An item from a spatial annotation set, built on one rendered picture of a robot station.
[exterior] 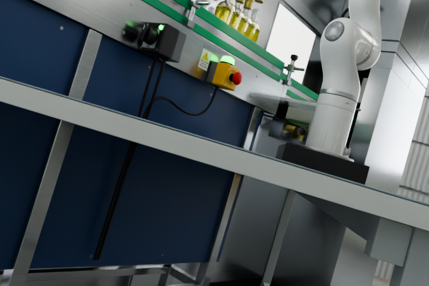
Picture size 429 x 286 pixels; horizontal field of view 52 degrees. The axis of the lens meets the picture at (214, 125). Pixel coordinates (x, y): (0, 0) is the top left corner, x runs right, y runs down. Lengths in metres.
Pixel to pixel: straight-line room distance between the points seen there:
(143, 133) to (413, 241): 0.41
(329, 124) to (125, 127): 0.85
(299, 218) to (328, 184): 1.96
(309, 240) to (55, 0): 1.93
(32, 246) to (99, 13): 0.58
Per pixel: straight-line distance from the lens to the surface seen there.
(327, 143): 1.37
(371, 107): 2.52
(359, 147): 2.49
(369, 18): 1.53
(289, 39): 2.26
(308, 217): 2.56
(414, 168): 4.66
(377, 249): 0.70
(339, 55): 1.39
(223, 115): 1.51
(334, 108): 1.38
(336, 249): 2.49
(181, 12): 1.32
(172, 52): 1.16
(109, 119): 0.64
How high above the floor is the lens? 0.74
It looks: 3 degrees up
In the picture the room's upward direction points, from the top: 17 degrees clockwise
